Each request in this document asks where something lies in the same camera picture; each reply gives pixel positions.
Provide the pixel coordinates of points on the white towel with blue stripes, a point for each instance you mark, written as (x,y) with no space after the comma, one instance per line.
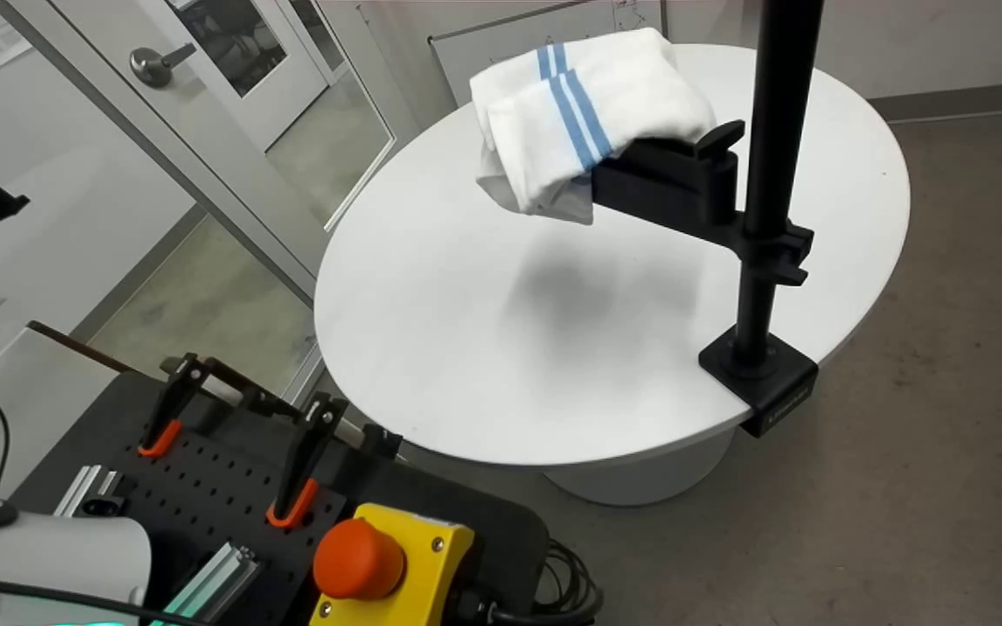
(593,92)

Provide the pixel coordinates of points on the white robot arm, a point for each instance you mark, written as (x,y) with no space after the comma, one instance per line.
(55,560)

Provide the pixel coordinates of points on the yellow emergency stop red button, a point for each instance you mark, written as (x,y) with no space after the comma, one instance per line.
(399,560)

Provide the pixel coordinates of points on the black pole stand with clamp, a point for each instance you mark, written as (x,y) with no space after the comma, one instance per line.
(775,140)

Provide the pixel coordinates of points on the black perforated mounting board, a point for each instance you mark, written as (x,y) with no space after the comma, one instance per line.
(224,482)

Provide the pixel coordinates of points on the long aluminium extrusion bar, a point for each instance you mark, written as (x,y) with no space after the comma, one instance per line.
(216,580)

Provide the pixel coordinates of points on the brown wooden strip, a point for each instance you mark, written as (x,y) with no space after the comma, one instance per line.
(85,346)

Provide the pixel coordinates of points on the short aluminium extrusion bar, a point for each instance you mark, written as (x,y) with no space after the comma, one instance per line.
(85,487)

